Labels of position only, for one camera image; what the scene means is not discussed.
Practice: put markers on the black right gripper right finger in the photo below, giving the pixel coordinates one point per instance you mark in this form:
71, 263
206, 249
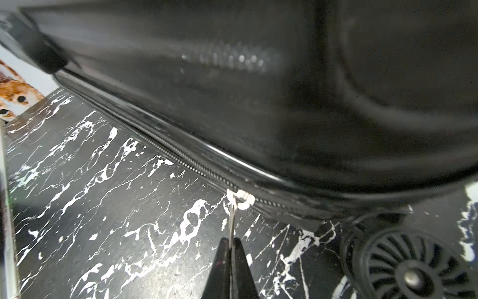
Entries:
242, 284

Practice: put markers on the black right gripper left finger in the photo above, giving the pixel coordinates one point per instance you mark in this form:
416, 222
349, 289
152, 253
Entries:
218, 282

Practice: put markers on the silver white zipper pull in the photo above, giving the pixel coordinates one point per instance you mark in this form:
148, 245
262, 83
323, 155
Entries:
237, 209

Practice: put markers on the black hard-shell suitcase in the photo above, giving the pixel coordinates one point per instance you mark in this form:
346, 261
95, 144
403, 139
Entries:
340, 110

